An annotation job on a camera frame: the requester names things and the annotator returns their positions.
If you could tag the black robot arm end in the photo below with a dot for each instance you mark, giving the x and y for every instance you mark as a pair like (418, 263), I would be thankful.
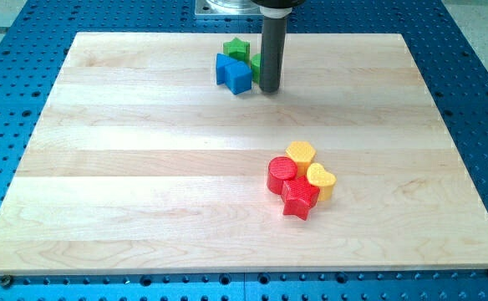
(277, 8)

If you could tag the red cylinder block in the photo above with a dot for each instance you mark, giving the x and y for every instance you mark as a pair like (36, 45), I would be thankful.
(279, 170)

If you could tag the yellow hexagon block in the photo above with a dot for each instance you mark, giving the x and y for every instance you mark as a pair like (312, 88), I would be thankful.
(302, 153)

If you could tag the red star block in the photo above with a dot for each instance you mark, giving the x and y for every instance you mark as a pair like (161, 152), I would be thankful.
(299, 197)

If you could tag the blue cube block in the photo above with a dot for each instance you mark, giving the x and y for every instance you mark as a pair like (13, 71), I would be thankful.
(238, 77)

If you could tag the yellow heart block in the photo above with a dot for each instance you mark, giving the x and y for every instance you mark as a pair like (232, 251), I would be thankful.
(324, 180)

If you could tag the green round block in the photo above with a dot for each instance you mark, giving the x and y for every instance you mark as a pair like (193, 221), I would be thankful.
(255, 65)

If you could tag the green star block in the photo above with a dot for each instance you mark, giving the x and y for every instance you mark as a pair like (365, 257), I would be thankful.
(237, 49)

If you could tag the light wooden board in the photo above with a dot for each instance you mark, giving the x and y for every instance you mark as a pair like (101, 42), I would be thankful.
(140, 163)

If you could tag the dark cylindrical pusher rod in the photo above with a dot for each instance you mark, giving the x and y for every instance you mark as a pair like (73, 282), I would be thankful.
(273, 40)

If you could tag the blue perforated table plate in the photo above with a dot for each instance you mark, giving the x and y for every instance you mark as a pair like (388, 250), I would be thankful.
(449, 43)

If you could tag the left board clamp screw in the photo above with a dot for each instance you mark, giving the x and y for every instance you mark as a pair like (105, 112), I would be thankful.
(6, 281)

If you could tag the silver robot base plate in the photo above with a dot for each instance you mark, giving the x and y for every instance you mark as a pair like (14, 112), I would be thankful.
(226, 7)

